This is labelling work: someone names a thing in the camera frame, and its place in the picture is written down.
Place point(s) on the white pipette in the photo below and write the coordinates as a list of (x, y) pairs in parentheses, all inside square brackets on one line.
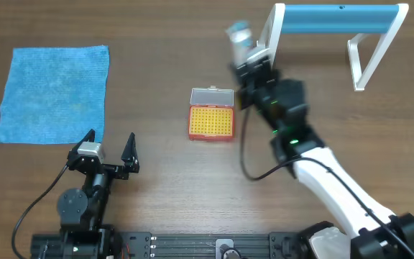
[(241, 39)]

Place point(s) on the blue cloth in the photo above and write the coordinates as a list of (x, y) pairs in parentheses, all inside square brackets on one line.
[(49, 93)]

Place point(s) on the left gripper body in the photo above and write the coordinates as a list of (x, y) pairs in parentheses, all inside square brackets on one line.
[(120, 170)]

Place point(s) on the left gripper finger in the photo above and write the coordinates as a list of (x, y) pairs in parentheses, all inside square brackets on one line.
[(90, 136), (131, 151)]

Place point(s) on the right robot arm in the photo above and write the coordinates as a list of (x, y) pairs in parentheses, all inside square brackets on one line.
[(336, 187)]

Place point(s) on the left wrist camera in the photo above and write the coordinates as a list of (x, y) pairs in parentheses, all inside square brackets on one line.
[(90, 150)]

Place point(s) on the white and blue stand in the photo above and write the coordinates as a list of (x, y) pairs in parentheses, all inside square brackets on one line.
[(336, 19)]

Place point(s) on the red and yellow tip box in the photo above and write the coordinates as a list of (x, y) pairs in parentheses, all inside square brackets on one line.
[(210, 120)]

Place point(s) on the mounting rail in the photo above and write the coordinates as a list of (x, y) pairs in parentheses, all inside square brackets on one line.
[(192, 246)]

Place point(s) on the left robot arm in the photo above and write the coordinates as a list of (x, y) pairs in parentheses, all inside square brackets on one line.
[(72, 205)]

